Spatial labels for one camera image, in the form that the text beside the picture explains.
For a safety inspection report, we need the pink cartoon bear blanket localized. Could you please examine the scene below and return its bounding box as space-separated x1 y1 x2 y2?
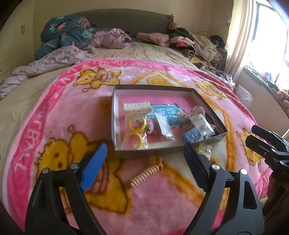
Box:
2 58 271 235

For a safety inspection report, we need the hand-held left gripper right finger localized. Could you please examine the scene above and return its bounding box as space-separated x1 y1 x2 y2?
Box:
181 142 264 235

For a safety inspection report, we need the clear plastic bag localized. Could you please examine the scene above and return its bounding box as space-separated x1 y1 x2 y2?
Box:
235 85 254 109

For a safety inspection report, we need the dark brown hair comb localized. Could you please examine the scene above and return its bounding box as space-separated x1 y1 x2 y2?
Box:
204 113 223 134

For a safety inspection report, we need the white hair claw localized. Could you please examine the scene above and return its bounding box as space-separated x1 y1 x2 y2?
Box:
121 102 153 116

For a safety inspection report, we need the lilac grey cloth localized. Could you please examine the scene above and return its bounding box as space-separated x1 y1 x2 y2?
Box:
0 45 98 100

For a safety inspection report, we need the pink knit sweater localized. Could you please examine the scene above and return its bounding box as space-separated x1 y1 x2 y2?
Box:
137 32 170 47

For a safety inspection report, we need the dark floral quilt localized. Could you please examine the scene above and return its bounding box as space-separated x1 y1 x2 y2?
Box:
34 15 95 60

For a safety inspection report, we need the white earrings packet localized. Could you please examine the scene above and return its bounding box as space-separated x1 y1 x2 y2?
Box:
190 114 215 139

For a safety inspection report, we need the cream wardrobe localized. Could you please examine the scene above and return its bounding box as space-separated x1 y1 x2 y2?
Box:
0 0 35 77

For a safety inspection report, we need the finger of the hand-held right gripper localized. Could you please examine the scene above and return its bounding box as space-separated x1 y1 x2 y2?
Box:
245 134 289 163
251 125 289 147

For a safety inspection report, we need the windowsill clutter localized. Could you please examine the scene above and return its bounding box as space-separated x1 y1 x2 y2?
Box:
243 65 289 106

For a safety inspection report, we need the pink fuzzy hair clip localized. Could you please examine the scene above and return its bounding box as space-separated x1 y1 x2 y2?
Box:
144 120 158 135

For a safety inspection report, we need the clear plastic packet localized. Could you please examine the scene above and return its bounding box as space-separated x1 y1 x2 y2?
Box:
155 112 175 140

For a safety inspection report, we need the grey headboard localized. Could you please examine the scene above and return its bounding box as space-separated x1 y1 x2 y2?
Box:
72 10 174 39

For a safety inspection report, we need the shallow cardboard box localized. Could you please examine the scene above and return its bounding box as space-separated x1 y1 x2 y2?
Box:
112 84 228 159

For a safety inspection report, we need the spotted lace hair bow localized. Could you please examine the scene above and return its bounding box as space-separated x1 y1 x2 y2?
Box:
177 106 206 134

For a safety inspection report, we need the purple garment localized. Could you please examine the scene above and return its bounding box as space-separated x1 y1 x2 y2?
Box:
89 28 132 50

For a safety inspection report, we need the pile of clothes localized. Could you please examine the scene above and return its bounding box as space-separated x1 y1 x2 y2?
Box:
167 21 235 86

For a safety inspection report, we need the cream curtain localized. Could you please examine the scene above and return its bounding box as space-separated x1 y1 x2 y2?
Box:
223 0 258 82

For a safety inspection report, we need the peach spiral hair tie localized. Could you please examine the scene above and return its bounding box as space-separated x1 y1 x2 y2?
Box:
130 156 163 188

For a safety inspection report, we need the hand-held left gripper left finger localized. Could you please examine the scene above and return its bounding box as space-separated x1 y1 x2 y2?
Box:
25 142 108 235

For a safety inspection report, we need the yellow rings packet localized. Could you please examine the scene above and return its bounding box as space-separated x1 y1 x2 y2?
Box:
121 113 148 151

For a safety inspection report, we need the window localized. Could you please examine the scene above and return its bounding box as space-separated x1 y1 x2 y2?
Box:
244 0 289 86

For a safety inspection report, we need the pale yellow hair claw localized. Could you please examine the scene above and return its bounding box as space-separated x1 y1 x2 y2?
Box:
195 142 214 162

